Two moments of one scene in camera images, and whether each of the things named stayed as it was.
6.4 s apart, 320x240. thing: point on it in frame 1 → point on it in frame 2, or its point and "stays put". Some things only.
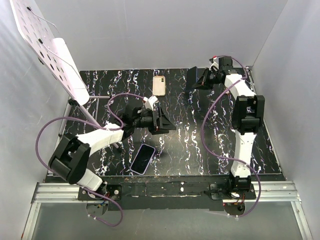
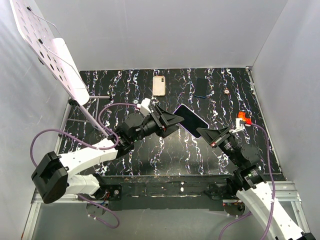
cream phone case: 159,85 stays put
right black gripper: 203,81 → 212,136
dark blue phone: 198,74 → 201,87
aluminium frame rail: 51,192 stays put
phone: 142,159 → 192,121
